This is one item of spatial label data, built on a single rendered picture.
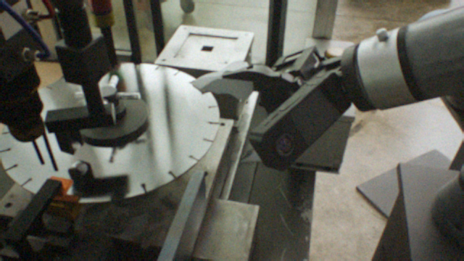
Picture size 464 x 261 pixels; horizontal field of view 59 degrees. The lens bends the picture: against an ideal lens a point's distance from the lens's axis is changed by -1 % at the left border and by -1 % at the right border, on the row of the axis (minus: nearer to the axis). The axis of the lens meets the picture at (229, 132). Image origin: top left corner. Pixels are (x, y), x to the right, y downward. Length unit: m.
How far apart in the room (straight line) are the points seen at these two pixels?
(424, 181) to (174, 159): 0.52
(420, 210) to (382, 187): 1.06
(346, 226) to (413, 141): 0.68
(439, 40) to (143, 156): 0.39
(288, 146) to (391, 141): 1.79
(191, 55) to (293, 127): 0.54
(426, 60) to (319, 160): 0.47
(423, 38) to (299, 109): 0.12
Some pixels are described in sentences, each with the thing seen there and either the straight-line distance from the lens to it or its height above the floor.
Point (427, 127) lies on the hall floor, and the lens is 2.33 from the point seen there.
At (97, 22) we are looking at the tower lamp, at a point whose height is 0.98.
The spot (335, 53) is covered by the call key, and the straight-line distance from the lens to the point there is 0.92.
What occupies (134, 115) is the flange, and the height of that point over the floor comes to 0.96.
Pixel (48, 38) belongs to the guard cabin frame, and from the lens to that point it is 1.25.
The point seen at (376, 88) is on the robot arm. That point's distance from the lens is 0.41.
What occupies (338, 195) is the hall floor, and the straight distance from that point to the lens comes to 1.84.
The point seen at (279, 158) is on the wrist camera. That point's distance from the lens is 0.39.
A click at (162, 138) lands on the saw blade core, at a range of 0.61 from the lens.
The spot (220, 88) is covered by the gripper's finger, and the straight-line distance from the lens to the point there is 0.49.
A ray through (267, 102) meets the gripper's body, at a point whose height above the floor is 1.07.
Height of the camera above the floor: 1.35
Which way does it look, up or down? 41 degrees down
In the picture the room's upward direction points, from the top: straight up
